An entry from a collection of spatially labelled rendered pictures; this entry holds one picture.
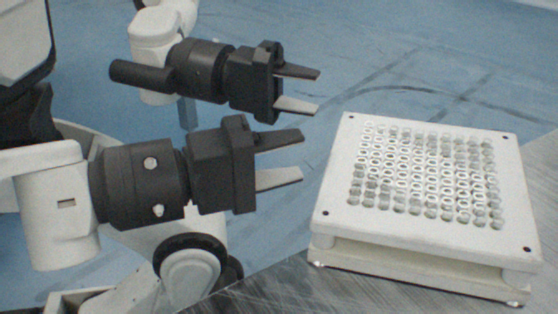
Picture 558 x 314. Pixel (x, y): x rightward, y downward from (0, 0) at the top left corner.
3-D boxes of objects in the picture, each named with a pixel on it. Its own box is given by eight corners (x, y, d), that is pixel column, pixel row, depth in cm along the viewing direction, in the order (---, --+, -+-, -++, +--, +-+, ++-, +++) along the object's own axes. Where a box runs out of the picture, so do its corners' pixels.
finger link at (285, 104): (320, 103, 69) (280, 95, 71) (312, 114, 66) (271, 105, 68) (320, 113, 70) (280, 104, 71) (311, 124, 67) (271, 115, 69)
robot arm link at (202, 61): (290, 29, 68) (214, 16, 72) (261, 57, 61) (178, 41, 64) (288, 106, 75) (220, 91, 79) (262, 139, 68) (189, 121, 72)
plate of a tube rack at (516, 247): (540, 277, 51) (546, 263, 50) (308, 233, 56) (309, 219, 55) (512, 144, 70) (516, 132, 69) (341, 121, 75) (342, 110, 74)
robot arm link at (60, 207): (129, 144, 46) (-4, 166, 43) (149, 253, 47) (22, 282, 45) (133, 139, 57) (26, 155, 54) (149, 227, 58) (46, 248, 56)
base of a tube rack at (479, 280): (525, 306, 54) (531, 292, 53) (306, 262, 59) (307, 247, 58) (502, 171, 73) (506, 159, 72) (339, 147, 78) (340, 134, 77)
